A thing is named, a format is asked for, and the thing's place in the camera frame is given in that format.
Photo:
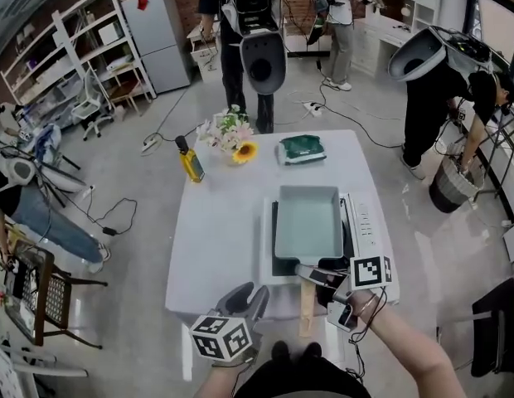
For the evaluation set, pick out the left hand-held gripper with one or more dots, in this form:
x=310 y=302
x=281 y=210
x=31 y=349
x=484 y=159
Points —
x=217 y=338

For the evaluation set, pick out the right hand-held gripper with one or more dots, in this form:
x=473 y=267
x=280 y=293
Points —
x=371 y=273

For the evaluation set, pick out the grey rectangular frying pan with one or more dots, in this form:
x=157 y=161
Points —
x=308 y=222

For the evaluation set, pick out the white induction stove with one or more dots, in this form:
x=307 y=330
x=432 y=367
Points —
x=365 y=226

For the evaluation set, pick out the person's right forearm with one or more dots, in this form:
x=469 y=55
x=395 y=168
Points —
x=410 y=355

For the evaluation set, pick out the person's left forearm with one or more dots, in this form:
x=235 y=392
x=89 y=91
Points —
x=217 y=381

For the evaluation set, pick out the person's black shoes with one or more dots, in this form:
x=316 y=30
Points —
x=296 y=350

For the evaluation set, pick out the person's black clothing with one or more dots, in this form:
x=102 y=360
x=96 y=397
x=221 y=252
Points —
x=300 y=380

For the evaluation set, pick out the green folded packet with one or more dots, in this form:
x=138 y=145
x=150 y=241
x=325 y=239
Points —
x=302 y=149

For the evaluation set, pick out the olive oil bottle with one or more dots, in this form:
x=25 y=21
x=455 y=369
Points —
x=191 y=165

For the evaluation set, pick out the black power adapter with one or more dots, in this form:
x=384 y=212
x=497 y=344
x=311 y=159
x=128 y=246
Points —
x=109 y=231

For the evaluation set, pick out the wicker waste basket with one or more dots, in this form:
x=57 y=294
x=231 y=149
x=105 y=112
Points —
x=452 y=189

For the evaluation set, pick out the flower bouquet with sunflower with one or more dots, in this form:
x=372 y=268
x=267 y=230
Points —
x=232 y=135

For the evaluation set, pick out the white power strip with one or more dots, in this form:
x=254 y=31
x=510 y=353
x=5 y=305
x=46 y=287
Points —
x=312 y=109
x=149 y=146

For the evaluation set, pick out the dark wooden lattice chair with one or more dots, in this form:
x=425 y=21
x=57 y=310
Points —
x=41 y=292

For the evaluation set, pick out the grey backpack shell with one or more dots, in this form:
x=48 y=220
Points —
x=423 y=54
x=263 y=52

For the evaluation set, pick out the white storage box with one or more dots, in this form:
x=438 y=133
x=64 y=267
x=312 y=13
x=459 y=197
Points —
x=205 y=58

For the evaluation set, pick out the white office chair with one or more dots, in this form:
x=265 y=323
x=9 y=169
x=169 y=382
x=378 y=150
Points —
x=91 y=106

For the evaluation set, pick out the grey refrigerator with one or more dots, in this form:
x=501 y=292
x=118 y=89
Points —
x=157 y=35

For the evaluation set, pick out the white metal shelf rack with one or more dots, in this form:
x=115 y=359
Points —
x=70 y=48

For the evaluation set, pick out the white wall cabinet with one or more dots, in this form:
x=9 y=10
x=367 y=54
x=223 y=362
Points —
x=398 y=11

